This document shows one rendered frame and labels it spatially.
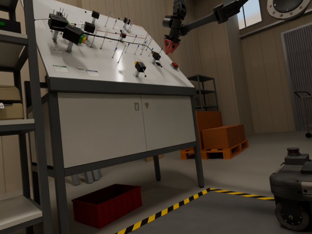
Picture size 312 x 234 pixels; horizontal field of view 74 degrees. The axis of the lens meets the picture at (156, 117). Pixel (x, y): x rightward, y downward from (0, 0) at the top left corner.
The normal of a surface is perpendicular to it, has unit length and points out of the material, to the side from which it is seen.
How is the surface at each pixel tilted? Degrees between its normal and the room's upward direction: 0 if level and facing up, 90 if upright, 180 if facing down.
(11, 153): 90
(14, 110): 90
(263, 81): 90
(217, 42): 90
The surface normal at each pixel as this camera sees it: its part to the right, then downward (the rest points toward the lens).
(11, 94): 0.63, -0.43
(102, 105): 0.66, -0.12
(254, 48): -0.65, 0.04
